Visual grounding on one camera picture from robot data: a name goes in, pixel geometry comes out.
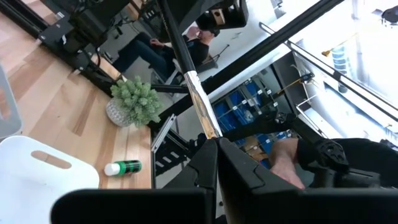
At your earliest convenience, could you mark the person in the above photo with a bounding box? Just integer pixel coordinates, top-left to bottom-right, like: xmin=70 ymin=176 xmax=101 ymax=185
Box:
xmin=112 ymin=26 xmax=217 ymax=82

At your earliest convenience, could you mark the small potted green plant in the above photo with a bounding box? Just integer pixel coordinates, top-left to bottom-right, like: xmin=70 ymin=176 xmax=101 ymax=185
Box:
xmin=105 ymin=76 xmax=163 ymax=128

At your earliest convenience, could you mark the silver aluminium extrusion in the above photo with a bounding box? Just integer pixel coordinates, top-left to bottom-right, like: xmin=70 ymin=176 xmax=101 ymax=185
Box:
xmin=150 ymin=114 xmax=177 ymax=153

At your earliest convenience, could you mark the person's forearm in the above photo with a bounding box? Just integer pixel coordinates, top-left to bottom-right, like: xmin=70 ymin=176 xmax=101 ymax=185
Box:
xmin=295 ymin=136 xmax=398 ymax=189

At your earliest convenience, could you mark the shelf with blue bins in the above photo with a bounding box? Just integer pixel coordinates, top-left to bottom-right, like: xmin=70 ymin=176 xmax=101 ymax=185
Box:
xmin=214 ymin=77 xmax=299 ymax=169

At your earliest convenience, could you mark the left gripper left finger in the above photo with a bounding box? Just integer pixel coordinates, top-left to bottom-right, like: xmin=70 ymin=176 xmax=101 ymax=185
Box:
xmin=161 ymin=139 xmax=218 ymax=224

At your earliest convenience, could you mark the black aluminium table frame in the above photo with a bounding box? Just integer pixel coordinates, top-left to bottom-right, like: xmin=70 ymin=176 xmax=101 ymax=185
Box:
xmin=0 ymin=0 xmax=346 ymax=175

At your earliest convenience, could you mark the grey plastic bin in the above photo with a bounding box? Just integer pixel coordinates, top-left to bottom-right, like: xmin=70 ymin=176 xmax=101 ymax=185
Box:
xmin=0 ymin=65 xmax=23 ymax=139

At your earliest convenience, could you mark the green paint bottle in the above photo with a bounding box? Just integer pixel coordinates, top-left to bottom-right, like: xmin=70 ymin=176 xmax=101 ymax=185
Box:
xmin=104 ymin=159 xmax=142 ymax=177

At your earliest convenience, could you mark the person's hand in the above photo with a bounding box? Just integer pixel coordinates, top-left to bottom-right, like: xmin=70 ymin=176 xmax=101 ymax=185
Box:
xmin=269 ymin=138 xmax=306 ymax=190

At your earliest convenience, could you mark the black overhead camera box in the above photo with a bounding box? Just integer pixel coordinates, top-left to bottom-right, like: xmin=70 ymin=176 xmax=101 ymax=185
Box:
xmin=195 ymin=0 xmax=249 ymax=30

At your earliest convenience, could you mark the white plastic bin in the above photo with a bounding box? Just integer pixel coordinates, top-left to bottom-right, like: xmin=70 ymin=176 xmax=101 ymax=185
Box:
xmin=0 ymin=135 xmax=100 ymax=224

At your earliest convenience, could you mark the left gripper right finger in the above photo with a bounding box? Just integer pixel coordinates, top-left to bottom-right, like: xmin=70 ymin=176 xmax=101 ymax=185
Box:
xmin=217 ymin=138 xmax=301 ymax=224

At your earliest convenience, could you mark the black handheld controller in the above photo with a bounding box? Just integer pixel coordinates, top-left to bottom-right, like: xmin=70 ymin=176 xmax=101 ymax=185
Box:
xmin=273 ymin=111 xmax=351 ymax=174

